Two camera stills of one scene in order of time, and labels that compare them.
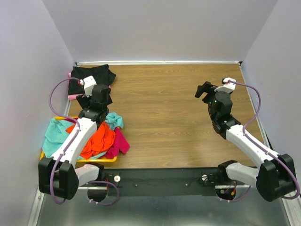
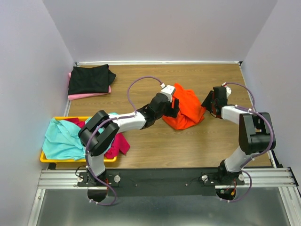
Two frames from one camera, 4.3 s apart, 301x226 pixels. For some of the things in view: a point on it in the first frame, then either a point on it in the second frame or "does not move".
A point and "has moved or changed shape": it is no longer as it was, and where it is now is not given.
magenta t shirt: (120, 143) does not move
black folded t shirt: (101, 74) does not move
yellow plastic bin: (108, 159) does not move
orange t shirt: (100, 141) has moved or changed shape
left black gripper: (84, 100) to (173, 112)
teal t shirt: (56, 134) does not move
